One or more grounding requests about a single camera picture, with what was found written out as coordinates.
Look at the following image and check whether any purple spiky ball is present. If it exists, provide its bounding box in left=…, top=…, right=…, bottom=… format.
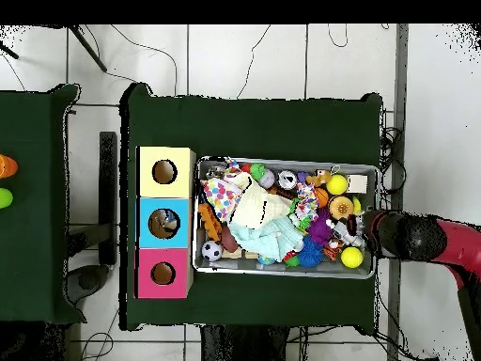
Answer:
left=307, top=212, right=334, bottom=247

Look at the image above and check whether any cream muslin cloth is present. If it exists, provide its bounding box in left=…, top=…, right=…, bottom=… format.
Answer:
left=226, top=172, right=292, bottom=230

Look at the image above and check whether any silver mesh bin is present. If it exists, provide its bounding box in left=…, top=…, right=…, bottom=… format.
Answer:
left=192, top=155, right=380, bottom=280

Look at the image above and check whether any blue spiky ball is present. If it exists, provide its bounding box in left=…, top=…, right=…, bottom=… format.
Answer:
left=298, top=236, right=324, bottom=269

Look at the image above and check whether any polka dot paper napkin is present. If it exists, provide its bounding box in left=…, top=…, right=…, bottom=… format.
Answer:
left=200, top=178, right=243, bottom=223

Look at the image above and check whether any light blue muslin cloth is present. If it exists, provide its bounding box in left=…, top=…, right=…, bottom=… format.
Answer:
left=228, top=215, right=305, bottom=264

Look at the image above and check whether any yellow ball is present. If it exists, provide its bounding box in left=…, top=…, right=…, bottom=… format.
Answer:
left=325, top=173, right=349, bottom=196
left=340, top=246, right=365, bottom=270

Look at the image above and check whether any grey round base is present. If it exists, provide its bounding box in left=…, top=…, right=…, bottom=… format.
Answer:
left=65, top=263, right=112, bottom=306

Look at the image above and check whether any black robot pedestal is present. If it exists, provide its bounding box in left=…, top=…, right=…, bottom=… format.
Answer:
left=200, top=324, right=290, bottom=361

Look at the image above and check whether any thin black floor cable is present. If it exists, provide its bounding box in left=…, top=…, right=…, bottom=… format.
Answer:
left=236, top=24, right=272, bottom=100
left=110, top=24, right=178, bottom=95

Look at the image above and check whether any small soccer ball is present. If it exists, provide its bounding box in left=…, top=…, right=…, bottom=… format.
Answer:
left=201, top=240, right=224, bottom=262

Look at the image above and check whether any black panel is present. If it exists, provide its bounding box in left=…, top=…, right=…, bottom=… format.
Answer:
left=98, top=131, right=118, bottom=266

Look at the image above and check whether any wooden box with three holes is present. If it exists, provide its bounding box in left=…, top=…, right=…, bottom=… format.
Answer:
left=133, top=145, right=197, bottom=300

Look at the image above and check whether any black tripod leg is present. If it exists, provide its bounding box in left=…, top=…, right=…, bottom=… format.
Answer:
left=67, top=24, right=109, bottom=73
left=0, top=41, right=20, bottom=60

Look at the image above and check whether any orange plastic object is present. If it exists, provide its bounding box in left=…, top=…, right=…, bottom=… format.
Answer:
left=0, top=153, right=19, bottom=180

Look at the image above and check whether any dark green table cloth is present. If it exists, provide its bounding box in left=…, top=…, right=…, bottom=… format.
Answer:
left=0, top=83, right=88, bottom=325
left=118, top=82, right=384, bottom=336

